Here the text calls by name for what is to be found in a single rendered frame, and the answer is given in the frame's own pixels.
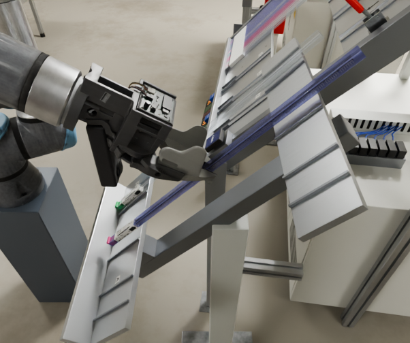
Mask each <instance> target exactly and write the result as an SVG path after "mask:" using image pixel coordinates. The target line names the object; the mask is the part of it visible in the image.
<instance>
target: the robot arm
mask: <svg viewBox="0 0 410 343"><path fill-rule="evenodd" d="M103 69H104V68H103V67H101V66H99V65H97V64H95V63H92V65H91V68H90V70H89V72H88V74H87V75H86V74H85V75H84V77H82V72H81V71H80V70H79V69H76V68H75V67H72V66H71V65H68V64H67V63H64V62H62V61H60V60H58V59H56V58H54V57H52V56H50V55H48V54H46V53H43V52H42V51H40V50H38V47H37V44H36V41H35V38H34V36H33V32H32V30H31V26H30V24H29V21H28V18H27V15H26V12H25V9H24V7H23V4H22V1H21V0H0V109H1V108H5V109H15V110H16V115H17V116H15V117H12V118H8V116H6V115H5V114H4V113H1V112H0V208H15V207H18V206H22V205H25V204H26V203H29V202H30V201H32V200H33V199H35V198H36V197H37V196H38V195H39V194H40V193H41V192H42V190H43V188H44V185H45V180H44V177H43V175H42V173H41V171H40V170H39V169H38V168H36V167H35V166H34V165H33V164H32V163H31V162H30V161H29V159H33V158H36V157H40V156H44V155H46V154H51V153H54V152H58V151H64V150H65V149H68V148H71V147H74V146H75V145H76V143H77V133H76V124H77V122H78V120H81V121H83V122H86V123H87V125H86V132H87V135H88V138H89V142H90V145H91V150H92V153H93V158H94V161H95V165H96V168H97V173H98V176H99V181H100V184H101V185H102V186H105V187H116V186H117V184H118V182H119V178H120V176H121V174H122V172H123V164H122V161H121V159H122V160H124V161H125V162H126V163H128V164H130V167H132V168H135V169H138V170H139V171H141V172H142V173H144V174H146V175H147V176H150V177H153V178H156V179H160V180H171V181H177V182H179V181H181V180H182V181H203V180H212V179H214V178H215V177H216V176H217V175H216V174H215V173H213V172H211V171H208V170H207V169H202V166H203V165H204V164H205V163H207V162H208V161H209V160H210V158H209V157H207V152H206V150H205V149H204V148H203V145H204V142H205V139H206V136H207V130H206V129H205V128H204V127H203V126H200V125H196V126H194V127H192V128H190V129H188V130H186V131H181V130H178V129H175V128H174V127H172V126H173V124H174V114H175V109H176V95H173V94H172V93H169V92H167V91H165V90H163V89H162V88H159V87H158V86H155V85H154V84H151V83H150V82H147V81H146V80H143V79H142V78H141V79H140V81H139V83H138V82H132V83H131V84H130V85H129V87H128V88H127V87H125V86H123V85H121V84H119V83H117V82H115V81H113V80H111V79H109V78H106V77H104V76H102V75H101V73H102V71H103ZM132 84H136V85H135V86H131V85H132ZM130 88H134V90H131V89H130ZM158 147H160V149H161V150H160V151H159V156H157V155H156V153H155V151H156V150H157V149H158Z"/></svg>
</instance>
